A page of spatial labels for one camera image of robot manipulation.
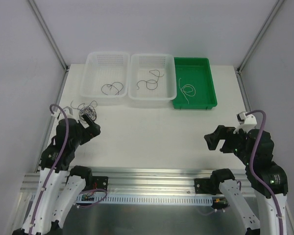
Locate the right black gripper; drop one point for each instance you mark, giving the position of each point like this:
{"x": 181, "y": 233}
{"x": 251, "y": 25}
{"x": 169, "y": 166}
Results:
{"x": 226, "y": 141}

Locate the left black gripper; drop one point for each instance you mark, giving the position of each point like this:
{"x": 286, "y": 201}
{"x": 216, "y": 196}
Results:
{"x": 88, "y": 127}

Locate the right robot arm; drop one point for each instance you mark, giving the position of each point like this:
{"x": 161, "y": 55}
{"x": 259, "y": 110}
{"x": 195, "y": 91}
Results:
{"x": 254, "y": 148}

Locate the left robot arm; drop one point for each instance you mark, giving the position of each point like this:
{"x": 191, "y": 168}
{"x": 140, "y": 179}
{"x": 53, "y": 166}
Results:
{"x": 59, "y": 185}

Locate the left white mesh basket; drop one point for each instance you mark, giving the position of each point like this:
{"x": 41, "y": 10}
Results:
{"x": 105, "y": 77}

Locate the white mesh basket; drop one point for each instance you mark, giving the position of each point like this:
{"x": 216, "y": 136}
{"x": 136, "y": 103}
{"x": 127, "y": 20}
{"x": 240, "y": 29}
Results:
{"x": 105, "y": 77}
{"x": 152, "y": 81}

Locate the green plastic tray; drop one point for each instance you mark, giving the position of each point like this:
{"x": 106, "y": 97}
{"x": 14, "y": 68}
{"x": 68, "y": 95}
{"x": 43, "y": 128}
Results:
{"x": 194, "y": 84}

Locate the middle white mesh basket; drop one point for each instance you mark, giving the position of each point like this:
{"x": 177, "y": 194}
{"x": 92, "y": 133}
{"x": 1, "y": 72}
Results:
{"x": 152, "y": 81}

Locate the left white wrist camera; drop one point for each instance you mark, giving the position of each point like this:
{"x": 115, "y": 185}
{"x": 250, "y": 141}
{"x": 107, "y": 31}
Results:
{"x": 58, "y": 114}

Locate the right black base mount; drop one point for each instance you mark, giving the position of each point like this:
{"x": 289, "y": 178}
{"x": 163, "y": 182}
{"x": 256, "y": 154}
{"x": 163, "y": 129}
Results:
{"x": 204, "y": 186}

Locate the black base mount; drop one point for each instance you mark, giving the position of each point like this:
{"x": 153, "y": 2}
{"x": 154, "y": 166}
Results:
{"x": 100, "y": 182}
{"x": 204, "y": 186}

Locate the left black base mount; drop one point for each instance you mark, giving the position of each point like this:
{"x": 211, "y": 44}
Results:
{"x": 100, "y": 182}

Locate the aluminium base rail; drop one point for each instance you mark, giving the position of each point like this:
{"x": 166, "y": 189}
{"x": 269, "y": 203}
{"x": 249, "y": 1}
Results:
{"x": 135, "y": 181}

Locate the right aluminium frame post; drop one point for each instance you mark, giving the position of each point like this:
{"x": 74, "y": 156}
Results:
{"x": 268, "y": 21}

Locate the aluminium frame post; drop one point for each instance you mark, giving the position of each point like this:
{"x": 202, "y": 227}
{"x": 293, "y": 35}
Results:
{"x": 268, "y": 21}
{"x": 45, "y": 29}

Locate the white slotted cable duct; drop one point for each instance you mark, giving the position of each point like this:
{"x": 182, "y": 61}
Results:
{"x": 188, "y": 200}

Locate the left aluminium frame post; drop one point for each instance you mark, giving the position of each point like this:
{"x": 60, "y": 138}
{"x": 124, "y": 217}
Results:
{"x": 45, "y": 29}

